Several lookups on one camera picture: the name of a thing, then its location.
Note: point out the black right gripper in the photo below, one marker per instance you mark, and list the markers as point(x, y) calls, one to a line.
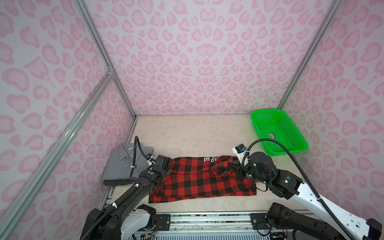
point(238, 168)

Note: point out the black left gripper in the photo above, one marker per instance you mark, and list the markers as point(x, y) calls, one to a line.
point(166, 173)

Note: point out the red black plaid shirt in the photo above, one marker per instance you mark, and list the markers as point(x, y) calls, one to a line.
point(202, 177)

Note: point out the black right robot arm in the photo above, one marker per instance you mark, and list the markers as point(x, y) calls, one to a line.
point(332, 222)

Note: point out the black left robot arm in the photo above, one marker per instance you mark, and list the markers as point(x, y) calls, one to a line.
point(120, 220)

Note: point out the folded grey shirt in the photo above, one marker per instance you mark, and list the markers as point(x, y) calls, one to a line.
point(124, 165)

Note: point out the green plastic basket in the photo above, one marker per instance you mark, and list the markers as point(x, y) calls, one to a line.
point(276, 125)

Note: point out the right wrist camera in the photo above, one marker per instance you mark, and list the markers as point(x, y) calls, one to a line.
point(240, 151)

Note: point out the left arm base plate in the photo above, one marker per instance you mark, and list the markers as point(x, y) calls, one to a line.
point(163, 222)

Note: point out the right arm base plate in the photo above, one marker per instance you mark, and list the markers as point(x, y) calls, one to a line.
point(259, 222)

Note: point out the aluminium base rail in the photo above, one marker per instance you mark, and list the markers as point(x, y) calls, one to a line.
point(217, 226)

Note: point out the aluminium diagonal frame bar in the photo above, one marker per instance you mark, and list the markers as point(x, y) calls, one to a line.
point(21, 204)

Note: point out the aluminium left corner post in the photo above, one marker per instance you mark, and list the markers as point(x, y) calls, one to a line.
point(91, 27)

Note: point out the aluminium corner frame post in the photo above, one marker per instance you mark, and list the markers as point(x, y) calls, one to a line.
point(331, 14)

